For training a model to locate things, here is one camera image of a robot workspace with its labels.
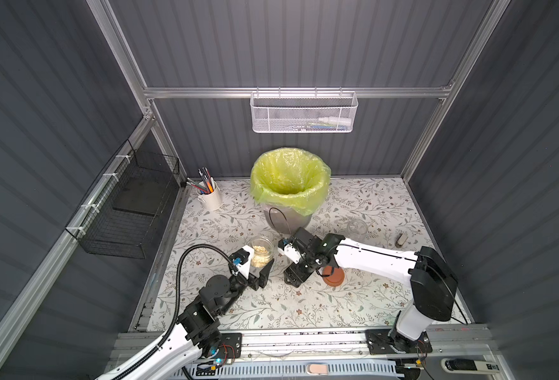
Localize oatmeal jar with beige lid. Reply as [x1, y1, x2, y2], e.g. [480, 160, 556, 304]
[250, 235, 274, 268]

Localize oatmeal jar with terracotta lid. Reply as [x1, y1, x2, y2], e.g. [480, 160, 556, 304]
[345, 218, 368, 240]

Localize grey bin with green bag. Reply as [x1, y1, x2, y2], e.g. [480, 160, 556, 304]
[250, 147, 332, 235]

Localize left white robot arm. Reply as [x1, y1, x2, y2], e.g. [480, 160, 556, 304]
[99, 260, 275, 379]

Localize small beige object on table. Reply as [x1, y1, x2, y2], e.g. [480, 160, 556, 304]
[395, 233, 408, 248]

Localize white pen cup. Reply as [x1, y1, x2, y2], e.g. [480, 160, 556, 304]
[197, 187, 222, 212]

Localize pens in cup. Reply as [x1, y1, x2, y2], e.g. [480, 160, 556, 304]
[186, 167, 216, 195]

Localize white tube in basket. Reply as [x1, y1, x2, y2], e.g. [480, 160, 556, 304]
[318, 117, 353, 128]

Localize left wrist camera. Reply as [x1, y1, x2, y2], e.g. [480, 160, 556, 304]
[229, 245, 255, 280]

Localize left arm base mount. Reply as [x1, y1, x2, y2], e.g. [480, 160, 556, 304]
[202, 332, 243, 362]

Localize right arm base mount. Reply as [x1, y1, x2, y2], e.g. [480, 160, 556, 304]
[364, 329, 433, 355]

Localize black corrugated cable conduit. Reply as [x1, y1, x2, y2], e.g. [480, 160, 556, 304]
[112, 244, 235, 380]

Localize black wire side basket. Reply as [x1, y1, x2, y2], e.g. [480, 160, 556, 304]
[67, 148, 181, 260]

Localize white wire wall basket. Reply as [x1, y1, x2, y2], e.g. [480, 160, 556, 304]
[249, 92, 359, 134]

